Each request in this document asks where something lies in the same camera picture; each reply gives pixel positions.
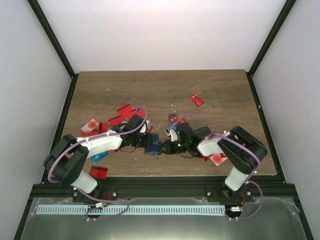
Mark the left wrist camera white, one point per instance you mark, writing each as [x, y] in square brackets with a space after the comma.
[145, 127]

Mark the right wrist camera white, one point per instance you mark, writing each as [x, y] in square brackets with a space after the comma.
[170, 132]

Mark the black card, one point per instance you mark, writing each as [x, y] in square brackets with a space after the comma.
[203, 132]
[173, 117]

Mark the white red dot card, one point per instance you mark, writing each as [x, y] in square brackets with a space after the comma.
[218, 159]
[90, 126]

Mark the blue card left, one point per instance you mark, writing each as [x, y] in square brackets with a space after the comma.
[98, 157]

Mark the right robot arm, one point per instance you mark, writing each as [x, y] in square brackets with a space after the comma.
[243, 150]

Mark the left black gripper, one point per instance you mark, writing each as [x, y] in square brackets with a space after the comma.
[148, 142]

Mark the red card front left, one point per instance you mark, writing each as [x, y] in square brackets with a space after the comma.
[98, 172]

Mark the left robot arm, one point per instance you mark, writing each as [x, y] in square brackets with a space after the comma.
[66, 160]

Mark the white slotted cable duct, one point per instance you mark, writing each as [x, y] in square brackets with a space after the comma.
[152, 210]

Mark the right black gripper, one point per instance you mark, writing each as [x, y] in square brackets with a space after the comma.
[169, 149]

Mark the red VIP card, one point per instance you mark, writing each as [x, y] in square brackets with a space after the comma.
[150, 129]

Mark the red striped card top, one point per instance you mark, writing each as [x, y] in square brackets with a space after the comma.
[124, 109]

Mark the navy blue card holder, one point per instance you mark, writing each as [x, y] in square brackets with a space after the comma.
[154, 148]

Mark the black card right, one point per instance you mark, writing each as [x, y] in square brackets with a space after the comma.
[203, 132]

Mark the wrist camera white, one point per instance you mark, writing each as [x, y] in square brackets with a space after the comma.
[170, 132]
[145, 127]

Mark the black card upper centre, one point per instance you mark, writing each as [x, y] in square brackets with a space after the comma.
[173, 117]

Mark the white red dot card left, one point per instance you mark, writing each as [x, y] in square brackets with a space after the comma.
[90, 126]

